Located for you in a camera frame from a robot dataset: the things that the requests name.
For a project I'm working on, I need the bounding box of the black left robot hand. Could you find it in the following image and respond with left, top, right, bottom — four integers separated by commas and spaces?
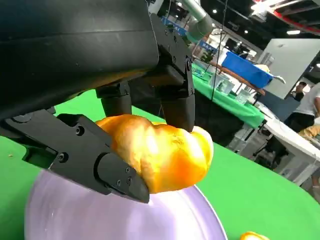
0, 0, 196, 204

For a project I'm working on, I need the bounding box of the orange and white bread roll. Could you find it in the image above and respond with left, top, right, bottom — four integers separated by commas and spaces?
96, 114, 215, 195
239, 231, 271, 240

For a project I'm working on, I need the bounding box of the clear plastic container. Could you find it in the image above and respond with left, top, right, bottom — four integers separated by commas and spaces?
234, 88, 253, 105
211, 74, 235, 96

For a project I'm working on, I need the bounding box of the green table cloth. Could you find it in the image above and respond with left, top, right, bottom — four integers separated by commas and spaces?
0, 88, 320, 240
191, 59, 266, 130

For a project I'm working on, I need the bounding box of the brown wooden board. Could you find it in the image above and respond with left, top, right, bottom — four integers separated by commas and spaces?
207, 61, 266, 96

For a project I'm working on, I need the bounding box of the blue plastic bin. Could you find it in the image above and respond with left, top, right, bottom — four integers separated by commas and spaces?
221, 51, 275, 89

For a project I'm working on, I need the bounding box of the lilac plate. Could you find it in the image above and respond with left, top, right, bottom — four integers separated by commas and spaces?
23, 167, 228, 240

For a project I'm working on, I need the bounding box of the person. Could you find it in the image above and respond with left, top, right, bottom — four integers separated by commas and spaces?
291, 81, 308, 102
284, 82, 320, 133

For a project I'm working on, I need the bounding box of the white table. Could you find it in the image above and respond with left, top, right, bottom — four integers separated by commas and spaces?
261, 116, 320, 187

